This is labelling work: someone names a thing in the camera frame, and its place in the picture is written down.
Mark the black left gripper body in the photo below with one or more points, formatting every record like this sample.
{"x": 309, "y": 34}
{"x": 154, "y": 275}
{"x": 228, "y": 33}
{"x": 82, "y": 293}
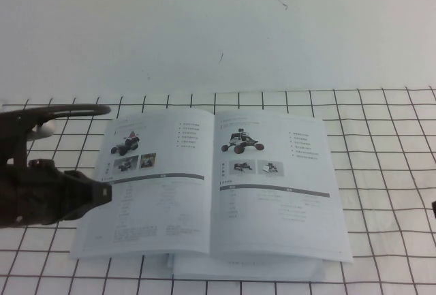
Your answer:
{"x": 44, "y": 193}

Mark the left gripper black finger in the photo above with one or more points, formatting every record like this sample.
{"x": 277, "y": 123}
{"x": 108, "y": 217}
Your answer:
{"x": 100, "y": 193}
{"x": 80, "y": 212}

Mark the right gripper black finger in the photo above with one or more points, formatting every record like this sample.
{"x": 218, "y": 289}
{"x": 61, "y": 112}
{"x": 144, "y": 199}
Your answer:
{"x": 433, "y": 210}

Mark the white product catalogue book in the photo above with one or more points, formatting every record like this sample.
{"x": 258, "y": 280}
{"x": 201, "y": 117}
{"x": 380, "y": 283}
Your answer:
{"x": 238, "y": 206}

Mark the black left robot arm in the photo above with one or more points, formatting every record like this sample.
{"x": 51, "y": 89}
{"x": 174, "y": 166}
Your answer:
{"x": 5, "y": 199}

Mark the white tablecloth with black grid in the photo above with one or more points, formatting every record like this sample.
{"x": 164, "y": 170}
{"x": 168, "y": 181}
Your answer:
{"x": 374, "y": 172}

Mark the closed white booklet with web address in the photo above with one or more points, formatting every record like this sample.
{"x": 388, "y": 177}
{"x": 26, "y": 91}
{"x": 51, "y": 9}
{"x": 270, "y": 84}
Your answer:
{"x": 245, "y": 269}

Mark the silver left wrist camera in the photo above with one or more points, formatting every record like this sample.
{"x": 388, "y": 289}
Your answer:
{"x": 44, "y": 131}

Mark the black left wrist camera bracket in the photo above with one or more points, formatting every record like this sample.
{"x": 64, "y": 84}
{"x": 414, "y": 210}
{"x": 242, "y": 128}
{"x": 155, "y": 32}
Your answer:
{"x": 17, "y": 118}

